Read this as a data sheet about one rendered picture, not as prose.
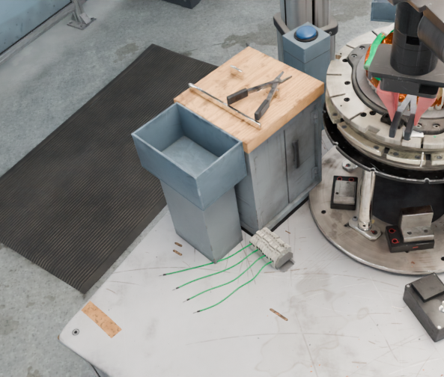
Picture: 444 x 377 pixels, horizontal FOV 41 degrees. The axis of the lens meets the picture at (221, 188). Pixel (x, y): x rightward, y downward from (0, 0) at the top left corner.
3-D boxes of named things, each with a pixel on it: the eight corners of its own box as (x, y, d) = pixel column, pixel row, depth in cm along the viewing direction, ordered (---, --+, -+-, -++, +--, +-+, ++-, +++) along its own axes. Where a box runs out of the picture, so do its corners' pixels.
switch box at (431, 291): (434, 343, 100) (439, 327, 96) (401, 298, 106) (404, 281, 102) (465, 328, 101) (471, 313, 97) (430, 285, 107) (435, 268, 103)
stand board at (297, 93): (248, 154, 99) (247, 143, 97) (175, 108, 109) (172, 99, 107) (324, 93, 107) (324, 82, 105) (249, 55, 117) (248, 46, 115)
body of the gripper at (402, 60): (448, 96, 73) (458, 45, 68) (366, 82, 77) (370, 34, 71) (456, 65, 77) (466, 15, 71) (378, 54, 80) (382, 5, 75)
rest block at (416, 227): (397, 224, 112) (400, 207, 108) (427, 221, 112) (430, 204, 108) (403, 243, 109) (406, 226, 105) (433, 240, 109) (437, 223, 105)
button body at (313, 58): (329, 126, 138) (330, 34, 120) (306, 140, 136) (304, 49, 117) (309, 111, 143) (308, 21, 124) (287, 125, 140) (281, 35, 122)
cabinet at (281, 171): (260, 243, 118) (248, 152, 99) (198, 198, 129) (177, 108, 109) (323, 187, 126) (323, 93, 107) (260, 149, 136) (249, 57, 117)
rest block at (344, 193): (356, 185, 121) (356, 178, 119) (354, 205, 117) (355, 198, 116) (335, 183, 122) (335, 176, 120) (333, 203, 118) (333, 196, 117)
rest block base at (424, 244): (385, 232, 114) (385, 225, 112) (426, 227, 113) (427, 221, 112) (390, 253, 111) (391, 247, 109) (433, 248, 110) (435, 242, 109)
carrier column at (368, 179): (366, 235, 114) (373, 161, 98) (355, 230, 115) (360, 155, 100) (373, 227, 115) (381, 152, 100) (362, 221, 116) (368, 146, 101)
